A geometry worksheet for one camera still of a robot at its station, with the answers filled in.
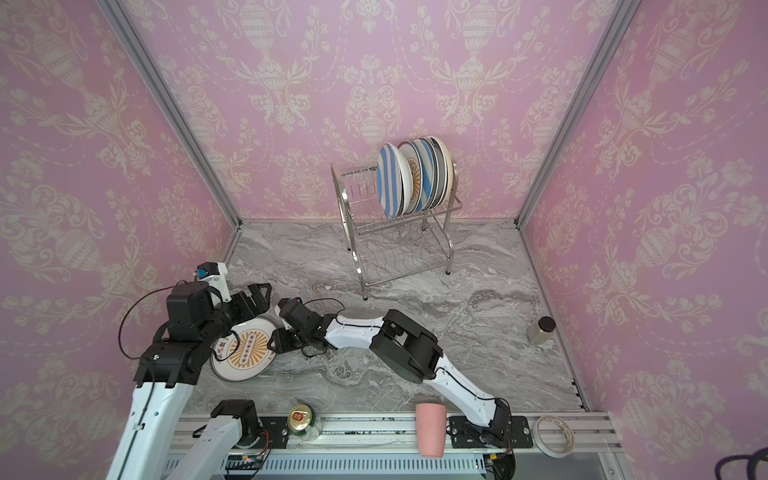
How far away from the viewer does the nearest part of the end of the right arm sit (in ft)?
2.60

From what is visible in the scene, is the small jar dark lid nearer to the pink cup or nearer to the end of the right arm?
the pink cup

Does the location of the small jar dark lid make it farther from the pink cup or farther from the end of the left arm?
the end of the left arm

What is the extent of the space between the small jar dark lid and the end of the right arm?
0.66 meters

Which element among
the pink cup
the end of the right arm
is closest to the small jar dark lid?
the pink cup

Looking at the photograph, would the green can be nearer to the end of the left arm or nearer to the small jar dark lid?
the end of the left arm

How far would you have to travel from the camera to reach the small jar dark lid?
32.7 inches
